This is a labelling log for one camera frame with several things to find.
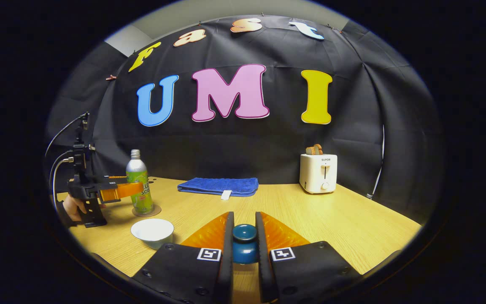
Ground silver green water bottle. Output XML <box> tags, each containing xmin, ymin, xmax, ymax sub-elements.
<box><xmin>126</xmin><ymin>149</ymin><xmax>154</xmax><ymax>214</ymax></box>

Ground brown round coaster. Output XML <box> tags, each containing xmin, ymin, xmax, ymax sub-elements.
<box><xmin>132</xmin><ymin>204</ymin><xmax>162</xmax><ymax>217</ymax></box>

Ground white toaster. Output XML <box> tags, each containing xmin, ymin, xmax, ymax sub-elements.
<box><xmin>299</xmin><ymin>153</ymin><xmax>338</xmax><ymax>195</ymax></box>

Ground black backdrop cloth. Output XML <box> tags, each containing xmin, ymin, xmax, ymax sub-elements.
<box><xmin>45</xmin><ymin>15</ymin><xmax>444</xmax><ymax>224</ymax></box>

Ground blue folded towel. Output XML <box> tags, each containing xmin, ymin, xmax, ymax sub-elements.
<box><xmin>177</xmin><ymin>177</ymin><xmax>259</xmax><ymax>200</ymax></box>

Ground thin black cable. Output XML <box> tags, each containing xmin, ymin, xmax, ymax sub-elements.
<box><xmin>45</xmin><ymin>112</ymin><xmax>88</xmax><ymax>157</ymax></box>

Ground teal teacup lid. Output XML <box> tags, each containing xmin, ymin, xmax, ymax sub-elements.
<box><xmin>231</xmin><ymin>224</ymin><xmax>259</xmax><ymax>265</ymax></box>

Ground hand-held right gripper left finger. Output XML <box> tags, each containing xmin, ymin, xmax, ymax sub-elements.
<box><xmin>130</xmin><ymin>211</ymin><xmax>235</xmax><ymax>304</ymax></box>

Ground grey cable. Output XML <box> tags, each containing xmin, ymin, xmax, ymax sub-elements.
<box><xmin>52</xmin><ymin>157</ymin><xmax>75</xmax><ymax>203</ymax></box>
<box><xmin>49</xmin><ymin>150</ymin><xmax>74</xmax><ymax>186</ymax></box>

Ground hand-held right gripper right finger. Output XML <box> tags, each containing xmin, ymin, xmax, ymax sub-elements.
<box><xmin>255</xmin><ymin>211</ymin><xmax>362</xmax><ymax>304</ymax></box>

